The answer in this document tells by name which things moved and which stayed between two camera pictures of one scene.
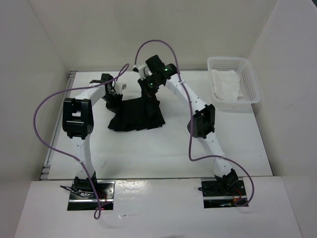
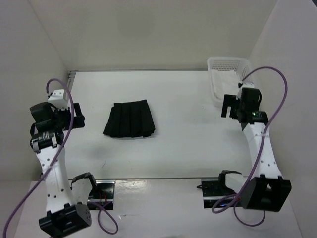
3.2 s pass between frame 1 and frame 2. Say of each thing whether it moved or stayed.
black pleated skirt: moved
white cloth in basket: stayed
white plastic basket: stayed
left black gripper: moved
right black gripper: moved
